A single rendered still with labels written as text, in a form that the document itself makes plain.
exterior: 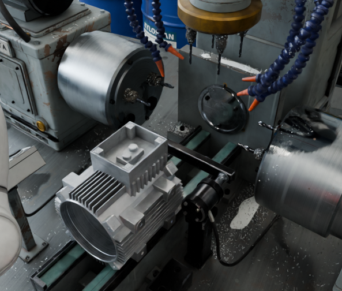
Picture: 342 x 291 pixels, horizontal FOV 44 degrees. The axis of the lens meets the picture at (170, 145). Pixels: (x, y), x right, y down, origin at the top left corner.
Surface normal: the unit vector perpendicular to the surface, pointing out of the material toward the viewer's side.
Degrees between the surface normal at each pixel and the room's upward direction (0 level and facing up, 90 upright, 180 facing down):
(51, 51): 90
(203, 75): 90
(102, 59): 32
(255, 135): 90
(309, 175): 54
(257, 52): 90
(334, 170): 43
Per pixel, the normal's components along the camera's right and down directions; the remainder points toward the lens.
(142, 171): 0.80, 0.39
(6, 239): 0.77, -0.24
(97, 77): -0.46, -0.07
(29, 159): 0.65, -0.12
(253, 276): 0.00, -0.76
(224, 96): -0.60, 0.53
